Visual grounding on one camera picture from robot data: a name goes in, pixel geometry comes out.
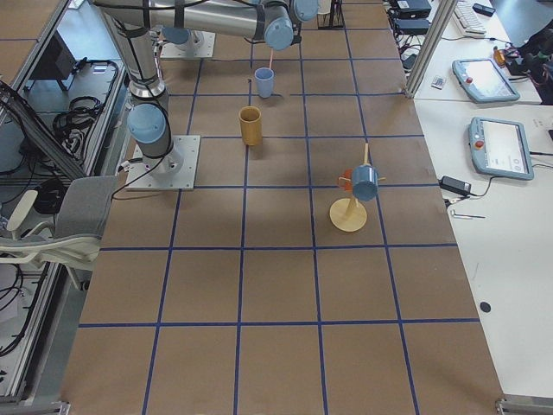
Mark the blue-grey plastic cup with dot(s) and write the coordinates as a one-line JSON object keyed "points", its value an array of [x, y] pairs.
{"points": [[265, 78]]}

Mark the bamboo chopstick holder cup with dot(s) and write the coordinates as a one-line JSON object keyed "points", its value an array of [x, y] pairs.
{"points": [[250, 120]]}

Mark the wooden mug tree stand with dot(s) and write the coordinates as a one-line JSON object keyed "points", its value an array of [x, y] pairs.
{"points": [[349, 214]]}

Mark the orange mug on stand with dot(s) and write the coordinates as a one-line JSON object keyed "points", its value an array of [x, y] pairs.
{"points": [[345, 180]]}

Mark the blue mug on stand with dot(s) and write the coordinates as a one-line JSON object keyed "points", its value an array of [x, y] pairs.
{"points": [[365, 182]]}

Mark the allen key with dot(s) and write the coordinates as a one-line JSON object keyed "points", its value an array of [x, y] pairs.
{"points": [[457, 215]]}

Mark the black power adapter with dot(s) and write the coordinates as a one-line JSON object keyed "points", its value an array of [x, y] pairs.
{"points": [[454, 185]]}

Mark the grey office chair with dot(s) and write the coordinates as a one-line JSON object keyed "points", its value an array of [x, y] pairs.
{"points": [[73, 240]]}

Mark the teach pendant tablet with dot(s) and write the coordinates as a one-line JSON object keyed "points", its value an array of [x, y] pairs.
{"points": [[483, 81], [499, 148]]}

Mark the white keyboard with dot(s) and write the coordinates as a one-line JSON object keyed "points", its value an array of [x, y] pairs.
{"points": [[467, 21]]}

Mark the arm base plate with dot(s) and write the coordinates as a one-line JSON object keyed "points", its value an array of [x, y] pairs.
{"points": [[170, 52], [176, 171]]}

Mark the black wire mug rack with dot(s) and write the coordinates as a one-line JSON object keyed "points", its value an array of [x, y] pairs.
{"points": [[330, 15]]}

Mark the aluminium frame post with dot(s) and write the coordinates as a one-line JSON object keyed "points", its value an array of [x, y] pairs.
{"points": [[443, 12]]}

